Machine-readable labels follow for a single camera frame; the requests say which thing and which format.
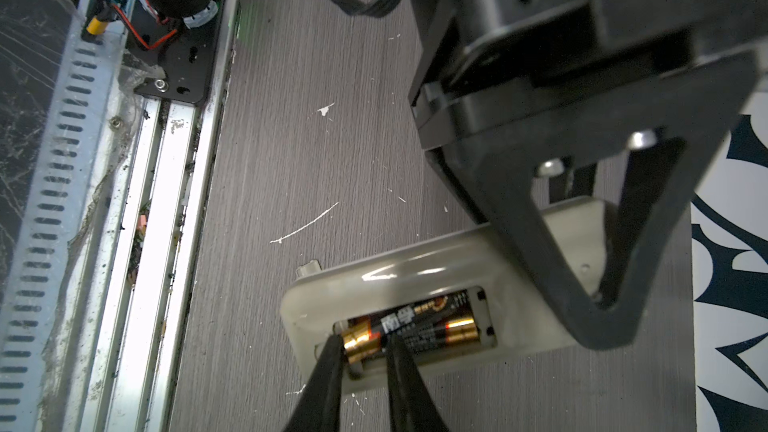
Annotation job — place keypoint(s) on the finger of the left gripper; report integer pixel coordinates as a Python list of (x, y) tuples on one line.
[(488, 145)]

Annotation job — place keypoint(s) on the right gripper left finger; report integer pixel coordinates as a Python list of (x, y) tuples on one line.
[(319, 407)]

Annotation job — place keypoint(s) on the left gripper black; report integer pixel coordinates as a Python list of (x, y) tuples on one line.
[(482, 58)]

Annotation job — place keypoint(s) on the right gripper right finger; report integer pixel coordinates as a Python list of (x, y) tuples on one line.
[(411, 407)]

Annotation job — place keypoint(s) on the AAA battery black copper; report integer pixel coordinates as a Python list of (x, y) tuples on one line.
[(420, 339), (410, 316)]

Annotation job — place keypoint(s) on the white remote control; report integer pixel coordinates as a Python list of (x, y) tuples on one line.
[(512, 316)]

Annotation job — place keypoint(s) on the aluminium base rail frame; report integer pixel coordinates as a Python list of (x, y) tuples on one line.
[(112, 361)]

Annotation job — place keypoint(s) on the white slotted cable duct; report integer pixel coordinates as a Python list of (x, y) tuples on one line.
[(52, 218)]

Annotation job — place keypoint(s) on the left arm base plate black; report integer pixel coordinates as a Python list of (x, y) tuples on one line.
[(175, 42)]

